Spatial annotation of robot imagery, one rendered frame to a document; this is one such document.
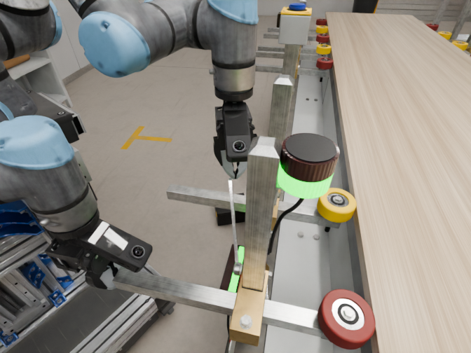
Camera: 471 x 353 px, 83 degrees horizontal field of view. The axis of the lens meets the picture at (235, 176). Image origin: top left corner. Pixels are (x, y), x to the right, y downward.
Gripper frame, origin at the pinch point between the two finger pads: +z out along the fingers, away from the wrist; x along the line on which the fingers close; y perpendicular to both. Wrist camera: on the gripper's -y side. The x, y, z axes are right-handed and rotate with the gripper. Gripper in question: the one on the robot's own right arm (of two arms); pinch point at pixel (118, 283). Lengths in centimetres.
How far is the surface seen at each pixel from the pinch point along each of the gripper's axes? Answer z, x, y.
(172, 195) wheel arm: -2.5, -23.5, -1.7
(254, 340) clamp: -3.0, 5.0, -28.2
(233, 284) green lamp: 11.6, -10.8, -21.3
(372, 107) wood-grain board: -9, -76, -57
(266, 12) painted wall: 73, -766, 65
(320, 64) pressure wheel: -8, -122, -40
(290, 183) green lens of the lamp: -32.2, -1.3, -29.0
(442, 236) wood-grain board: -9, -20, -61
